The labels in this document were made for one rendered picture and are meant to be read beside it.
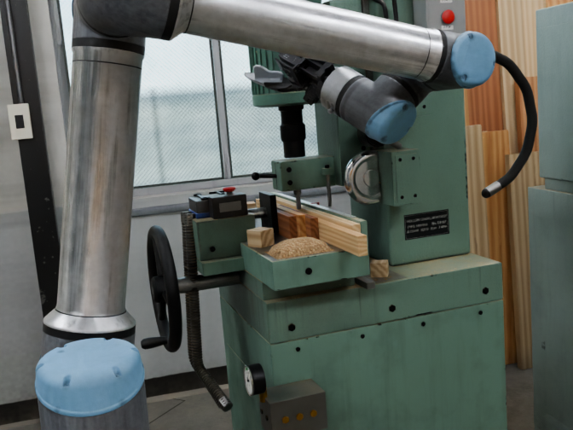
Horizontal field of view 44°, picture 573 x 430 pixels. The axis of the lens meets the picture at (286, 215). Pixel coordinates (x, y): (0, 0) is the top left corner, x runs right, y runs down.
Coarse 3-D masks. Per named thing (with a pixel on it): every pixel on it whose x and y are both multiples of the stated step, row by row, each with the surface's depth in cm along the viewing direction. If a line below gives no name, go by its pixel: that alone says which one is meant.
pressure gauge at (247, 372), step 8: (248, 368) 142; (256, 368) 142; (248, 376) 143; (256, 376) 141; (264, 376) 142; (248, 384) 144; (256, 384) 141; (264, 384) 141; (248, 392) 144; (256, 392) 142; (264, 392) 144; (264, 400) 144
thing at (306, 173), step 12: (312, 156) 171; (324, 156) 168; (276, 168) 166; (288, 168) 164; (300, 168) 165; (312, 168) 166; (276, 180) 167; (288, 180) 165; (300, 180) 166; (312, 180) 167; (324, 180) 168; (300, 192) 169
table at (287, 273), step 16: (256, 224) 182; (320, 240) 156; (240, 256) 161; (256, 256) 150; (304, 256) 142; (320, 256) 143; (336, 256) 144; (352, 256) 145; (368, 256) 146; (208, 272) 157; (224, 272) 158; (256, 272) 151; (272, 272) 140; (288, 272) 141; (304, 272) 142; (320, 272) 143; (336, 272) 144; (352, 272) 145; (368, 272) 147; (272, 288) 141
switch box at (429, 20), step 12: (420, 0) 157; (432, 0) 156; (456, 0) 158; (420, 12) 158; (432, 12) 156; (456, 12) 158; (420, 24) 159; (432, 24) 156; (444, 24) 157; (456, 24) 158
